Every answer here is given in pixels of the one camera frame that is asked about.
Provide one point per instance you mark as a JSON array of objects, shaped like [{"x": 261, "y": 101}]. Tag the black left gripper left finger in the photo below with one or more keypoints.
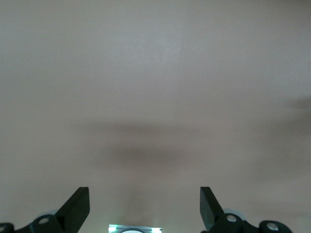
[{"x": 73, "y": 211}]

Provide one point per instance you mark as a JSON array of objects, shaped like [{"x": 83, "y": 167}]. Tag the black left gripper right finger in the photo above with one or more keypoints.
[{"x": 209, "y": 208}]

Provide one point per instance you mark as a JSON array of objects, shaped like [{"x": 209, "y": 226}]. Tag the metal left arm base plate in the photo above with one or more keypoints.
[{"x": 114, "y": 228}]

